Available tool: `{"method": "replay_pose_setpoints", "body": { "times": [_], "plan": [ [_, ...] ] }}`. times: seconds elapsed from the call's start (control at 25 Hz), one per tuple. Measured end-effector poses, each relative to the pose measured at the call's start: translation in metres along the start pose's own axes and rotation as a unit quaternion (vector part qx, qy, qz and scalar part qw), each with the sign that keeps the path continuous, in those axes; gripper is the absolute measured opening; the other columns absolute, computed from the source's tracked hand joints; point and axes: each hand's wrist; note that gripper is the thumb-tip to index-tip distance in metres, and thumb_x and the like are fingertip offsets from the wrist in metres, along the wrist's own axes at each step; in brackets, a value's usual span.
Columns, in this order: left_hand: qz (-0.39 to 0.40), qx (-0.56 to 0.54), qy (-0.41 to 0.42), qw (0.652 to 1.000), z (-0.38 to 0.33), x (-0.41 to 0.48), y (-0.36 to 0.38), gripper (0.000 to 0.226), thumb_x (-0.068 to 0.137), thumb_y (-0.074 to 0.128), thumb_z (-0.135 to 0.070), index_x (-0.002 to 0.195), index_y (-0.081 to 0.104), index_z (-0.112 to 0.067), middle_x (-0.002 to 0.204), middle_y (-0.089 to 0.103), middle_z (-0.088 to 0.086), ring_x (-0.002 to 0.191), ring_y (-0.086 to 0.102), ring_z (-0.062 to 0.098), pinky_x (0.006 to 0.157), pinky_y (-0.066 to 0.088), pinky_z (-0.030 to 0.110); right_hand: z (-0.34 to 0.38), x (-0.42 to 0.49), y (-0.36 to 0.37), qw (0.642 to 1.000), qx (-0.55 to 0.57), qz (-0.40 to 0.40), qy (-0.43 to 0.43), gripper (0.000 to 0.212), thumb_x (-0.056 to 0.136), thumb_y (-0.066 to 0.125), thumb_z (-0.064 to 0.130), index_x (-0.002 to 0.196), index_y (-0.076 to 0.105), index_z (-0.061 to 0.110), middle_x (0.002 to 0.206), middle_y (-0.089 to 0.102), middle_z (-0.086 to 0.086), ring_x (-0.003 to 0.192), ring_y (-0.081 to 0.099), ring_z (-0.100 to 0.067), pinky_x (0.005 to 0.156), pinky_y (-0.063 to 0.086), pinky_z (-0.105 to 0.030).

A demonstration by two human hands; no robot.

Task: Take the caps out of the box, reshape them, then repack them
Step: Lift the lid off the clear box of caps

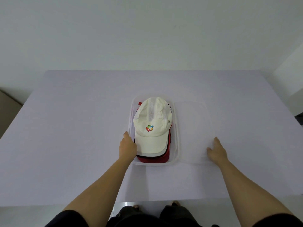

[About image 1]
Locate person's left hand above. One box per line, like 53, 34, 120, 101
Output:
118, 131, 138, 163

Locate person's right hand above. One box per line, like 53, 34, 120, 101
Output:
206, 137, 229, 167

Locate dark grey and maroon cap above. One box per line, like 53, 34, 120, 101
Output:
137, 148, 171, 163

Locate clear plastic lid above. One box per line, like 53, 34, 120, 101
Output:
174, 100, 215, 163

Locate white cap with colourful logo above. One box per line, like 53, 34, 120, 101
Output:
133, 96, 173, 157

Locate clear plastic container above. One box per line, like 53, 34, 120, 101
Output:
128, 94, 180, 166

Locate person's right forearm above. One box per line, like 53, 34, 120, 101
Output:
219, 160, 294, 227

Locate person's left forearm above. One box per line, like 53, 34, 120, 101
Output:
62, 157, 133, 227

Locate person's black trousers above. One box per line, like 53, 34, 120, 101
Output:
106, 205, 221, 227

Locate person's black right sleeve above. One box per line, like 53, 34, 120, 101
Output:
252, 213, 303, 227

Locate person's black sleeve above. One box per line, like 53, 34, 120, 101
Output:
45, 210, 89, 227
252, 213, 303, 227

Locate person's black left sleeve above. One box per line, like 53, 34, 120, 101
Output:
45, 210, 89, 227

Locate beige sofa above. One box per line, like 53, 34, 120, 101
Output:
0, 90, 23, 140

